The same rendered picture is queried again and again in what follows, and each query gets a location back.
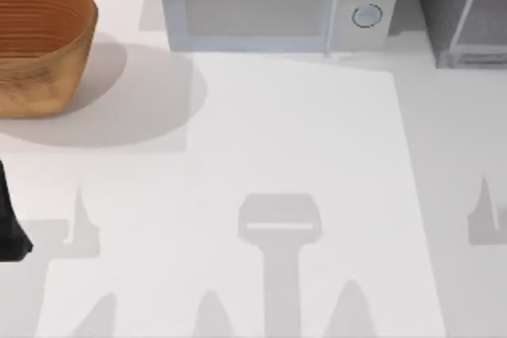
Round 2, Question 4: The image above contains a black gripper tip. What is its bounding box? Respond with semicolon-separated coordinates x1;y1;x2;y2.
0;160;34;264

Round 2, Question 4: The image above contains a pale microwave oven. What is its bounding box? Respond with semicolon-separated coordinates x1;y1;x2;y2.
152;0;408;55

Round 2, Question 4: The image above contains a microwave door handle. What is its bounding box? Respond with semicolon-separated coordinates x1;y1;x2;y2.
325;0;343;59

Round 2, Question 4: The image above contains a microwave oven door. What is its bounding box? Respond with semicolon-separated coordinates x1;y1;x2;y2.
153;0;350;55

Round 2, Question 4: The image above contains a grey cabinet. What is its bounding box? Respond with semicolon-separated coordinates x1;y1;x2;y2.
410;0;507;70

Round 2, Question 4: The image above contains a round microwave knob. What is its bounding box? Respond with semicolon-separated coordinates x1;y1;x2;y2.
351;2;383;29

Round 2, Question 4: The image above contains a brown wicker basket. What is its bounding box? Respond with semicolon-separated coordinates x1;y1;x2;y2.
0;0;99;120

